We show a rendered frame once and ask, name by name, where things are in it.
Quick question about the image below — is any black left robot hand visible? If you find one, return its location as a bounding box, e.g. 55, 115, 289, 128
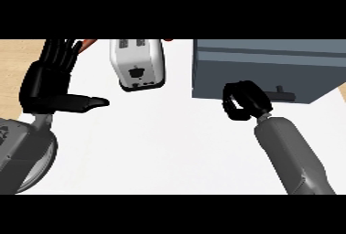
18, 38, 112, 115

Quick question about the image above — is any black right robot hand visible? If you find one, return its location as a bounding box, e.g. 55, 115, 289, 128
221, 80, 276, 122

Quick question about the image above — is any grey-blue drawer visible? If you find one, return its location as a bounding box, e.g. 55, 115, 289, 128
193, 38, 346, 105

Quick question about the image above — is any orange-red object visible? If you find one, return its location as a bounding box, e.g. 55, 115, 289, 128
78, 38, 100, 56

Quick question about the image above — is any white toaster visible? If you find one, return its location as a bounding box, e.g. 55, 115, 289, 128
109, 38, 166, 93

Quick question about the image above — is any dark drawer handle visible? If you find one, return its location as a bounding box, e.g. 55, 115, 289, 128
264, 85, 298, 102

